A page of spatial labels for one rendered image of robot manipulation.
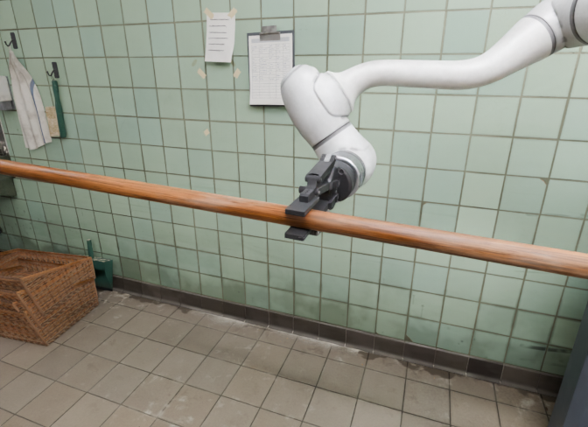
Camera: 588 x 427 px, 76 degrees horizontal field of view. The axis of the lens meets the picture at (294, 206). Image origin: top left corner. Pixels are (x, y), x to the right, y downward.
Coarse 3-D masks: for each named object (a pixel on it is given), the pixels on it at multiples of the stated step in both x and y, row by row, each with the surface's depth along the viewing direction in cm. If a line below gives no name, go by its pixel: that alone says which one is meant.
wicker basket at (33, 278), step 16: (0, 256) 231; (16, 256) 242; (32, 256) 242; (48, 256) 239; (64, 256) 236; (80, 256) 233; (0, 272) 232; (32, 272) 242; (48, 272) 201; (64, 272) 213; (80, 272) 225; (0, 288) 194; (16, 288) 190; (48, 288) 202; (48, 304) 203
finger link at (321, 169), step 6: (324, 156) 66; (336, 156) 66; (318, 162) 64; (324, 162) 64; (330, 162) 64; (312, 168) 62; (318, 168) 62; (324, 168) 61; (330, 168) 63; (306, 174) 59; (312, 174) 60; (318, 174) 59; (324, 174) 60; (306, 180) 59; (318, 180) 58
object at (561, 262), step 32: (0, 160) 76; (128, 192) 65; (160, 192) 63; (192, 192) 61; (288, 224) 56; (320, 224) 54; (352, 224) 52; (384, 224) 51; (480, 256) 47; (512, 256) 46; (544, 256) 45; (576, 256) 44
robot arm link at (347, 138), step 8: (344, 128) 80; (352, 128) 81; (328, 136) 79; (336, 136) 79; (344, 136) 79; (352, 136) 80; (360, 136) 82; (320, 144) 81; (328, 144) 80; (336, 144) 79; (344, 144) 79; (352, 144) 79; (360, 144) 80; (368, 144) 84; (320, 152) 82; (328, 152) 80; (360, 152) 79; (368, 152) 81; (368, 160) 80; (368, 168) 79; (368, 176) 80
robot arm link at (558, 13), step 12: (552, 0) 77; (564, 0) 74; (576, 0) 72; (528, 12) 80; (540, 12) 77; (552, 12) 76; (564, 12) 74; (552, 24) 76; (564, 24) 75; (564, 36) 76; (576, 36) 74
